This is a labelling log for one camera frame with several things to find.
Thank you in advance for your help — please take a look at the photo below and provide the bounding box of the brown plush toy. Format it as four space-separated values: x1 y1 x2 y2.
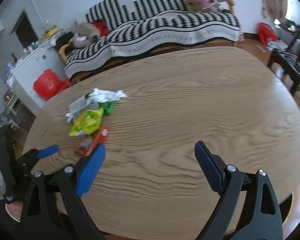
69 21 101 49

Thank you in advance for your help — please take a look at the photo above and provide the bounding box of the red snack wrapper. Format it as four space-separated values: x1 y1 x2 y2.
74 125 109 157

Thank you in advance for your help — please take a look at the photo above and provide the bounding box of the pink printed pillow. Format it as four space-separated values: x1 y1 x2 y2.
182 0 227 12

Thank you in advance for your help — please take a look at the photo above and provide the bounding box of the person's left hand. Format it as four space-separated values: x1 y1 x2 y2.
5 201 24 222

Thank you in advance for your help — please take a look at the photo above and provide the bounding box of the yellow box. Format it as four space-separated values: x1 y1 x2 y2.
45 26 63 39

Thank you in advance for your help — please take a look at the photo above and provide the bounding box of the black wooden chair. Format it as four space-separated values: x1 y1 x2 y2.
267 47 300 102
281 18 300 64

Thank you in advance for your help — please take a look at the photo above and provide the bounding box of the white cabinet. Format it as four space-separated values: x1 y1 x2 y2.
4 45 68 116

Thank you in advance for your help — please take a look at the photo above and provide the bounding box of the white tissue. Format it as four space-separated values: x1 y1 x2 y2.
86 88 127 104

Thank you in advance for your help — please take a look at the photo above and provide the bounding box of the red plastic bag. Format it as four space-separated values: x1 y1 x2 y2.
257 22 278 46

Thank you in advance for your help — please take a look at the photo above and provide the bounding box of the red cloth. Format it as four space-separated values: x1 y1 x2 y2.
91 19 111 38

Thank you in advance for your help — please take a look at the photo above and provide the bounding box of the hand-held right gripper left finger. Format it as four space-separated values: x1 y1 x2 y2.
19 144 107 240

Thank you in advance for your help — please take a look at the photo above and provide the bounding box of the yellow green snack packet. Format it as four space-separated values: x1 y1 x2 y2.
69 107 105 137

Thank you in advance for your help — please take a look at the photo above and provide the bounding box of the wooden sofa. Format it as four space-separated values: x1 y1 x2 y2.
58 0 242 84

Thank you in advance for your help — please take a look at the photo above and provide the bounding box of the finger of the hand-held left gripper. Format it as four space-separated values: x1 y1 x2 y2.
16 144 60 172

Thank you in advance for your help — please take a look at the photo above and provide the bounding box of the small white shelf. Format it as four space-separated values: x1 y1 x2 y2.
1 93 29 132

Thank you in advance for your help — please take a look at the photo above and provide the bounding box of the red bear-shaped stool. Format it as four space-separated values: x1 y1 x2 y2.
33 69 71 101

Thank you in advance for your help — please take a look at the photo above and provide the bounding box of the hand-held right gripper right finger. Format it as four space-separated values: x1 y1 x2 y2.
194 141 284 240

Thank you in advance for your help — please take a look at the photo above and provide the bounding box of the black and white striped sofa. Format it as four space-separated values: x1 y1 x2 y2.
64 0 241 78

